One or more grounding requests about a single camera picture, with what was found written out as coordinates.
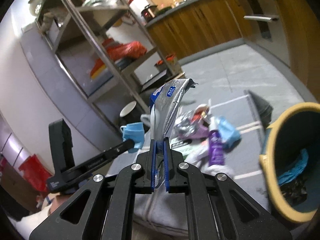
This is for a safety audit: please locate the silver blue foil snack bag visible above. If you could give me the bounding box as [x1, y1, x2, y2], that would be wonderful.
[149, 77, 198, 188]

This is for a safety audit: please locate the purple spray bottle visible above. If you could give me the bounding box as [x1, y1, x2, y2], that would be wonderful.
[208, 121, 225, 166]

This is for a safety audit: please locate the yellow rimmed teal trash bin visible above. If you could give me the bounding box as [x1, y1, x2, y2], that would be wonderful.
[259, 102, 319, 224]

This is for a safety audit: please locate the wooden kitchen cabinet counter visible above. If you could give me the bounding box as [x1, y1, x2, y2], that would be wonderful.
[146, 0, 249, 59]

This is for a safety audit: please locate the person's left hand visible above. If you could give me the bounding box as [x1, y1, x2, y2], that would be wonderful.
[41, 193, 72, 216]

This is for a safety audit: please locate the blue cloth piece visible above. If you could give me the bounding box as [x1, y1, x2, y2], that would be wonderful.
[120, 122, 145, 153]

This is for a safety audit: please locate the black white bowl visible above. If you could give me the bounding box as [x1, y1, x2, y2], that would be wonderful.
[119, 101, 139, 124]

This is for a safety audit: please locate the grey checked floor mat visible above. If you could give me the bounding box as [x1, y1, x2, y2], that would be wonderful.
[107, 97, 273, 230]

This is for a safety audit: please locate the blue face mask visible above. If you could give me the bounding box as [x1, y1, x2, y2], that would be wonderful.
[216, 116, 241, 149]

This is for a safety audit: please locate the red plastic bag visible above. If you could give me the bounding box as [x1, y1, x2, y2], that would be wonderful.
[102, 38, 147, 61]

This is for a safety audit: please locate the metal shelving rack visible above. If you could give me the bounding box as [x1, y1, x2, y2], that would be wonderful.
[36, 0, 165, 124]

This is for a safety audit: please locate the dark rice cooker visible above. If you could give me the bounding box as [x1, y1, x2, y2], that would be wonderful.
[140, 4, 158, 22]

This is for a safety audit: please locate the built-in oven with handles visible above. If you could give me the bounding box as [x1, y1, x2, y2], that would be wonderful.
[234, 0, 290, 66]

